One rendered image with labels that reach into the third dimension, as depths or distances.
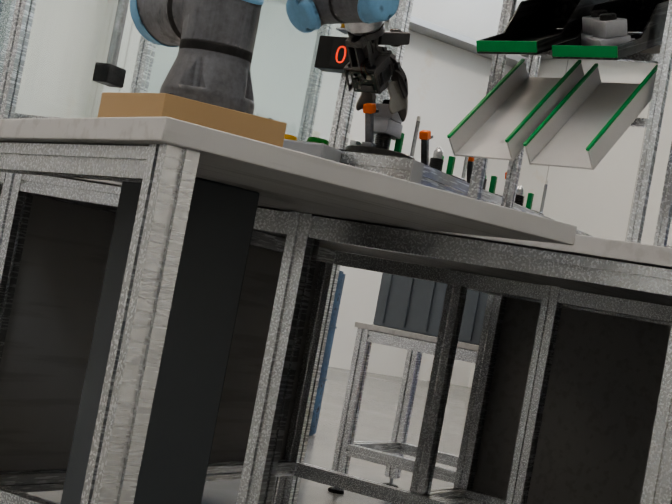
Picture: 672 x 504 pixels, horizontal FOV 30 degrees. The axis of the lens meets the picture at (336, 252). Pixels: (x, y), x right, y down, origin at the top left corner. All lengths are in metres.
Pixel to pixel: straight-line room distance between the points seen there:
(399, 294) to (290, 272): 2.25
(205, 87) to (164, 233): 0.50
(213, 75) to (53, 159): 0.30
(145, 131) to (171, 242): 0.13
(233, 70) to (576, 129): 0.70
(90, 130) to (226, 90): 0.36
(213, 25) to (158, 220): 0.56
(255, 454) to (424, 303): 2.24
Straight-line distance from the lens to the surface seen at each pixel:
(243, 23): 1.98
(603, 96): 2.42
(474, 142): 2.35
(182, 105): 1.88
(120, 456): 1.50
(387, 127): 2.48
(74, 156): 1.72
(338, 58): 2.71
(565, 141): 2.31
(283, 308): 2.28
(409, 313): 4.49
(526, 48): 2.33
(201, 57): 1.96
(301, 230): 2.27
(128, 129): 1.54
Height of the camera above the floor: 0.69
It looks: 2 degrees up
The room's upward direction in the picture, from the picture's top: 11 degrees clockwise
